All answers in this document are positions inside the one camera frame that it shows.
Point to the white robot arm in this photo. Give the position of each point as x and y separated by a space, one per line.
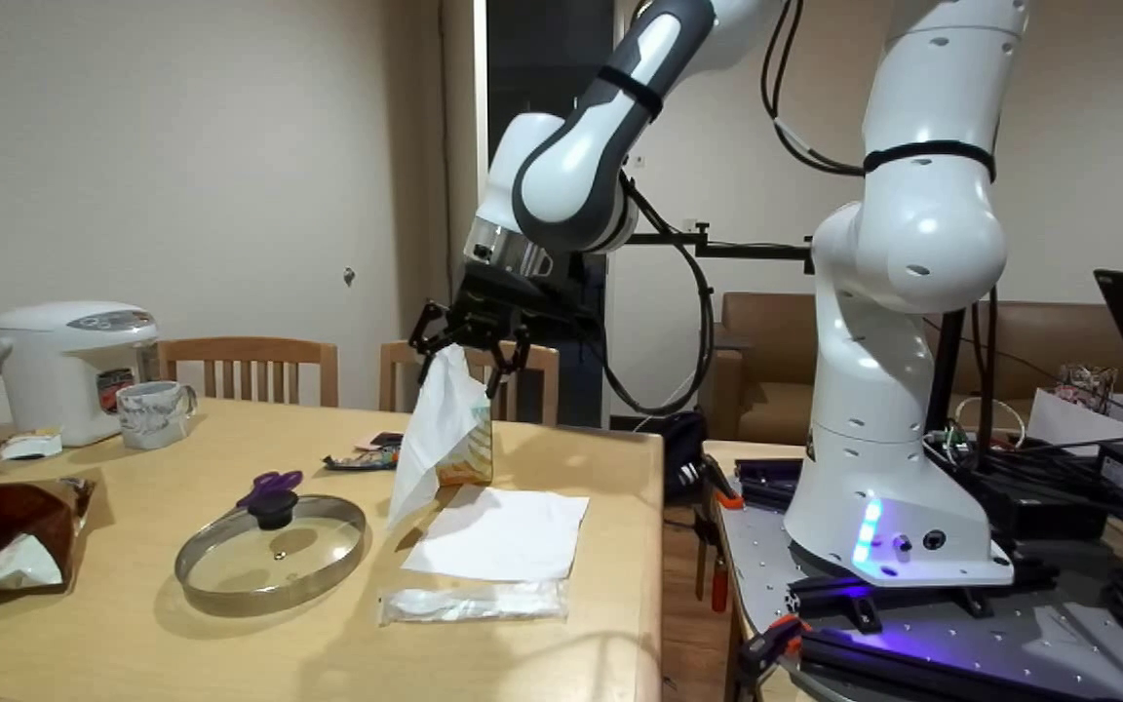
916 241

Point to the small white wrapper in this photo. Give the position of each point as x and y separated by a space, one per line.
31 446

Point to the wooden chair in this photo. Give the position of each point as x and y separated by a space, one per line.
525 394
253 369

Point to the right wooden chair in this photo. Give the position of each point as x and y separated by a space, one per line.
525 394

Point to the brown paper bag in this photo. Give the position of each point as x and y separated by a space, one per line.
51 511

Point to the white electric water boiler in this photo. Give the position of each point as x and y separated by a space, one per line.
62 366

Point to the crumpled clear plastic cup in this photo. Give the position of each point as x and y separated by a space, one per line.
153 416

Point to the grey robot mounting table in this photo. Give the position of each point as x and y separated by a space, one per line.
842 641

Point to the white tissue sheet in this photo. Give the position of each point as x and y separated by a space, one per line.
445 410

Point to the glass pot lid purple knob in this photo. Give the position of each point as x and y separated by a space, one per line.
272 553

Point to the clear plastic packet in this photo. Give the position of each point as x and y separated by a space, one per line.
459 607

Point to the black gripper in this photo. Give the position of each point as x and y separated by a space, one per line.
498 304

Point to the white paper napkin on table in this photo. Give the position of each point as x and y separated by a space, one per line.
502 537

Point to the left wooden chair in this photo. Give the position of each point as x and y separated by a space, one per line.
253 369

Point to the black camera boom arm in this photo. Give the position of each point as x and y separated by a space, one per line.
704 242

